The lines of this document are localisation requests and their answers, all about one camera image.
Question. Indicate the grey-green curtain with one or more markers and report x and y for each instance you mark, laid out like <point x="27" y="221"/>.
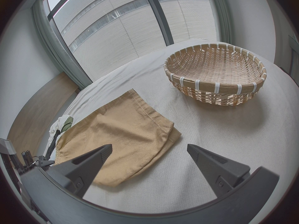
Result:
<point x="60" y="52"/>
<point x="222" y="15"/>

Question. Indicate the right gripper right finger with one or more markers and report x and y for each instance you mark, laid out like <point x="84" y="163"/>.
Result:
<point x="215" y="169"/>

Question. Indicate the tan shorts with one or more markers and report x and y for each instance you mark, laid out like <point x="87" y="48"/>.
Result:
<point x="126" y="134"/>

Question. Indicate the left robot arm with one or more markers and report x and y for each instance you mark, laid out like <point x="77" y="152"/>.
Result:
<point x="7" y="148"/>

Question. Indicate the round woven basket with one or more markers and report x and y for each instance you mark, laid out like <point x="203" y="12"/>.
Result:
<point x="215" y="64"/>

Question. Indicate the pile of clothes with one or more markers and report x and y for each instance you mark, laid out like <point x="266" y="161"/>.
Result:
<point x="60" y="125"/>

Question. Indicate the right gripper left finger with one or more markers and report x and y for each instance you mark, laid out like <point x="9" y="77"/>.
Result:
<point x="86" y="169"/>

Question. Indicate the window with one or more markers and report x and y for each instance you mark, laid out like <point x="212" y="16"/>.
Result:
<point x="130" y="31"/>

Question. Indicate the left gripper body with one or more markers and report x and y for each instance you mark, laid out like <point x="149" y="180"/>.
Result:
<point x="44" y="163"/>

